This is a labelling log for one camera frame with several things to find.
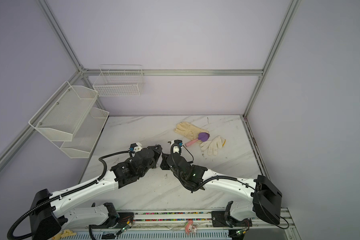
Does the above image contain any cream leather glove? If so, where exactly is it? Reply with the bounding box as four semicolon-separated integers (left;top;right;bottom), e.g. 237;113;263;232
174;122;209;140

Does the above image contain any pink toy figure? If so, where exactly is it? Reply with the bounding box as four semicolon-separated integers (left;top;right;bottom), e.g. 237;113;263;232
185;220;197;235

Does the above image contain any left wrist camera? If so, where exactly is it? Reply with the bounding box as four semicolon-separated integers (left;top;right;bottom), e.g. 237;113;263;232
129;142;143;153

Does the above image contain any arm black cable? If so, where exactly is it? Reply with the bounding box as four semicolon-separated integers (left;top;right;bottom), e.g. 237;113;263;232
170;143;290;230
7;149;133;240

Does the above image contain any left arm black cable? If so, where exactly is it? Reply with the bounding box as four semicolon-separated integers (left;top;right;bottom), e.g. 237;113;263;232
7;149;133;240

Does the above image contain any yellow toy figure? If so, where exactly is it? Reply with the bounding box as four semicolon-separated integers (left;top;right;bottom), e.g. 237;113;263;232
50;230;77;240

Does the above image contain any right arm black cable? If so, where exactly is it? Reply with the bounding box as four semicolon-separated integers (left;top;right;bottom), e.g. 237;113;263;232
170;143;290;230

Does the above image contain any aluminium front rail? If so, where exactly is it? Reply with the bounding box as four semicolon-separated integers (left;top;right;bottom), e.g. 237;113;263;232
52;207;302;240

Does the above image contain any white mesh two-tier shelf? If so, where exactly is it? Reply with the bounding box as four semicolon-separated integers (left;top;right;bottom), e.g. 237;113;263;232
29;82;109;159

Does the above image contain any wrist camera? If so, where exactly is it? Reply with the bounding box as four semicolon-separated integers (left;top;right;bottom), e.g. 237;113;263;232
129;142;143;153
168;140;183;154

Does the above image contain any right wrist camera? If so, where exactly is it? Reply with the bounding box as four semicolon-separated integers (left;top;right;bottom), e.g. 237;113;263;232
168;140;183;154

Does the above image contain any white knit glove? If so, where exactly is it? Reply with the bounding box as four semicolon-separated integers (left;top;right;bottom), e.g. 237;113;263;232
200;136;226;156

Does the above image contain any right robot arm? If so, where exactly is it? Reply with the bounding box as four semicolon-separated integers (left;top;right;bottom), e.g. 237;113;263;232
160;153;283;226

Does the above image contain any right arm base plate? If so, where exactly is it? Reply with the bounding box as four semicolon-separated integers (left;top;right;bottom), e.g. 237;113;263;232
211;211;253;228

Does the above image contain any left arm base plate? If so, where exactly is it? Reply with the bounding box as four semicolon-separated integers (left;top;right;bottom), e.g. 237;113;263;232
109;212;135;229

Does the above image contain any white wire basket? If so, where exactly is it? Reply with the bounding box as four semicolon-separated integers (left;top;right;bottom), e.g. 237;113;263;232
93;65;145;97

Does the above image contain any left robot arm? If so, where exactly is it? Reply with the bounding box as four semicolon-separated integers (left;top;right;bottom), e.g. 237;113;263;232
29;145;162;240

